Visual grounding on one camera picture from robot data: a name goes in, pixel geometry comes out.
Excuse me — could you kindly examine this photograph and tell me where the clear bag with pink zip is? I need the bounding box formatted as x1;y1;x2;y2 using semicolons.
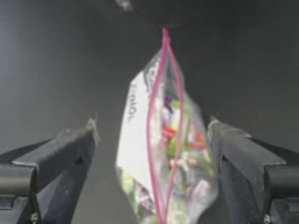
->
114;27;220;224

